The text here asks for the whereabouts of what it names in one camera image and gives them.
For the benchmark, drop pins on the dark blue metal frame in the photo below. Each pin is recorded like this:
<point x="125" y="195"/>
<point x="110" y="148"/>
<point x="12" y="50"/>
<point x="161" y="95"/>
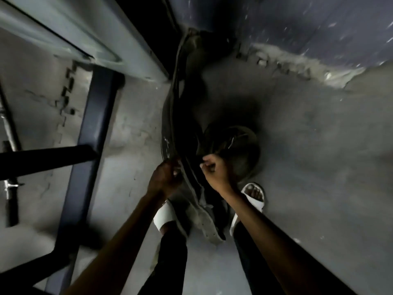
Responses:
<point x="92" y="144"/>

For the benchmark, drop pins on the person's black trousers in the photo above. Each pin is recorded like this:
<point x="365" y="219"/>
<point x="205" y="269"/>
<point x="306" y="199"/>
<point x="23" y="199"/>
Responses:
<point x="167" y="261"/>

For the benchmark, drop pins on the person's right hand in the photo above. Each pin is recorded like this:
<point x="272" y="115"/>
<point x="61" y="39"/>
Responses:
<point x="218" y="176"/>

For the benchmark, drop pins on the grey metal pipe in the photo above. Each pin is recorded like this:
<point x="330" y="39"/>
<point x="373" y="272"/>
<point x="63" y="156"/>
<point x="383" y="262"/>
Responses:
<point x="8" y="125"/>

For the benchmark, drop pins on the person's left hand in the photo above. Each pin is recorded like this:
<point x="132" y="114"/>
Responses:
<point x="162" y="179"/>

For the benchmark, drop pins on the metal latch bracket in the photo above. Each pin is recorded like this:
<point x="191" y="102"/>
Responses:
<point x="11" y="196"/>

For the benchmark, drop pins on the person's right forearm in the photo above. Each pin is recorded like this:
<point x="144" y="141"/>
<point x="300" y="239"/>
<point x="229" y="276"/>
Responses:
<point x="276" y="242"/>

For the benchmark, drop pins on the white slide sandal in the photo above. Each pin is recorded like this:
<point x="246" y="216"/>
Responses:
<point x="253" y="201"/>
<point x="164" y="216"/>

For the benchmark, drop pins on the person's left fingers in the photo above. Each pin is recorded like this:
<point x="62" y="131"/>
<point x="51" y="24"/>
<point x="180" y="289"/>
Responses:
<point x="175" y="172"/>

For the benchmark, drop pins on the grey metal door panel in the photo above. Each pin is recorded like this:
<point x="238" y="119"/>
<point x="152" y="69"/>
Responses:
<point x="76" y="24"/>

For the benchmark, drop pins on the person's right fingers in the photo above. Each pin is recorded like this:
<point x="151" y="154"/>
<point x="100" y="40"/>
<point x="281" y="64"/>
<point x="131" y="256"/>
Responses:
<point x="208" y="164"/>

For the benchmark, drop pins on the person's left forearm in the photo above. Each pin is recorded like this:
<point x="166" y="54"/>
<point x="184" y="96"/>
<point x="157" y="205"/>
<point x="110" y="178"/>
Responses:
<point x="122" y="245"/>

